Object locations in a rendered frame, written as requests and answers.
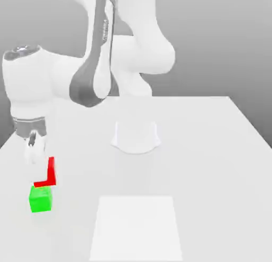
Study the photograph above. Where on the small red cube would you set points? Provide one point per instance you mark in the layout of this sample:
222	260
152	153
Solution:
51	172

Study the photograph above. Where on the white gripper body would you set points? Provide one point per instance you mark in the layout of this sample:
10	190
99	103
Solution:
37	154

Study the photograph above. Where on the small green cube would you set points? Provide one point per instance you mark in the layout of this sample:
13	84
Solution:
40	200

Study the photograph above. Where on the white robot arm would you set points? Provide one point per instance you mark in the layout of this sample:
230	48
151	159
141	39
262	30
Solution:
29	79

